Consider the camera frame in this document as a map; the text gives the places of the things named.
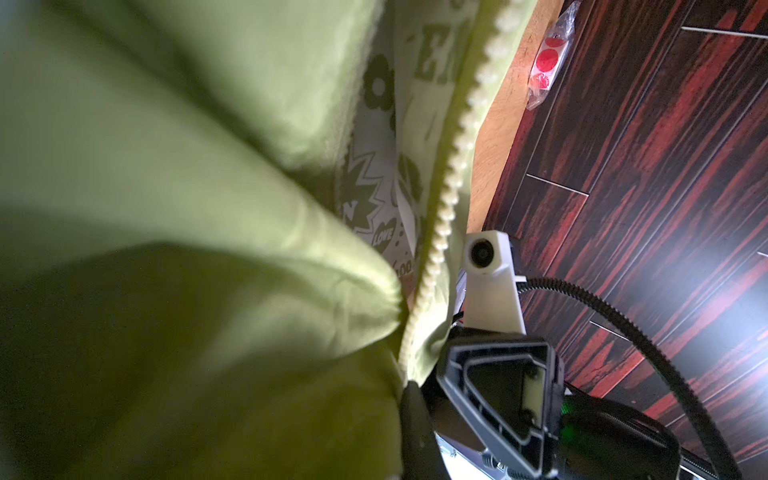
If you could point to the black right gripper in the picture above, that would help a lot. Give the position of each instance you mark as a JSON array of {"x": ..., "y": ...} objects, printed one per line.
[{"x": 509, "y": 390}]

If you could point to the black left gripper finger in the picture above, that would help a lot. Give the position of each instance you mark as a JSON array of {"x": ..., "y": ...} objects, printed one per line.
[{"x": 420, "y": 452}]

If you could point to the green jacket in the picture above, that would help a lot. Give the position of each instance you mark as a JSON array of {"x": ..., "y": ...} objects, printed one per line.
[{"x": 230, "y": 230}]

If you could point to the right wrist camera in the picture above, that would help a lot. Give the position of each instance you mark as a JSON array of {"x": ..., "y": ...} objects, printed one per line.
[{"x": 492, "y": 302}]

